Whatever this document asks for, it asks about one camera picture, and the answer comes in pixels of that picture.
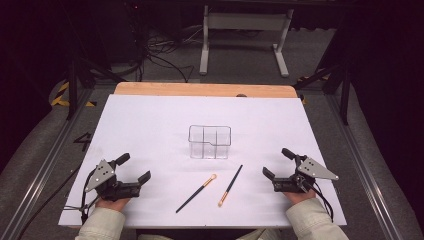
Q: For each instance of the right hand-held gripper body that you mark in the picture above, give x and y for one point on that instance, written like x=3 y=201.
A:
x=293 y=185

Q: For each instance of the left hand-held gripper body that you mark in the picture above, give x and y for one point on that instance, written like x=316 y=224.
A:
x=110 y=188

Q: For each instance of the black gold makeup brush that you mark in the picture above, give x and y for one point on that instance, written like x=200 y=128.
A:
x=230 y=185
x=196 y=193

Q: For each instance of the clear plastic divided organizer box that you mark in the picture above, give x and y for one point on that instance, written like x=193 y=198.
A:
x=200 y=146

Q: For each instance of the person's right hand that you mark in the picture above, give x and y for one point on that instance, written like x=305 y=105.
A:
x=300 y=197

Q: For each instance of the person's left hand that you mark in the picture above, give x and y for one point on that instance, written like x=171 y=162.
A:
x=111 y=204

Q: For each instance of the white table sheet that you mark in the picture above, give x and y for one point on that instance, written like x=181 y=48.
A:
x=150 y=126

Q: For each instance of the yellow black hazard tape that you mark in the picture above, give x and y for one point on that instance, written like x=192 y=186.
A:
x=60 y=98
x=303 y=99

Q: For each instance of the black metal stand legs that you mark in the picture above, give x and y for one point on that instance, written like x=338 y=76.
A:
x=345 y=100

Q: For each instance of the black tripod stand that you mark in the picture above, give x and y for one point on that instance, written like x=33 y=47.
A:
x=71 y=90

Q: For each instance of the wooden table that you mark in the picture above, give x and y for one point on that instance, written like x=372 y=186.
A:
x=200 y=89

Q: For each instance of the black equipment cabinet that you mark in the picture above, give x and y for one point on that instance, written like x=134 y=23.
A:
x=123 y=33

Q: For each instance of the aluminium floor rail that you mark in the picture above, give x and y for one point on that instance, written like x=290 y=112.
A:
x=362 y=166
x=46 y=173

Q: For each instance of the white metal stand frame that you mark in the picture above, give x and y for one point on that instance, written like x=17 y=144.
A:
x=246 y=20

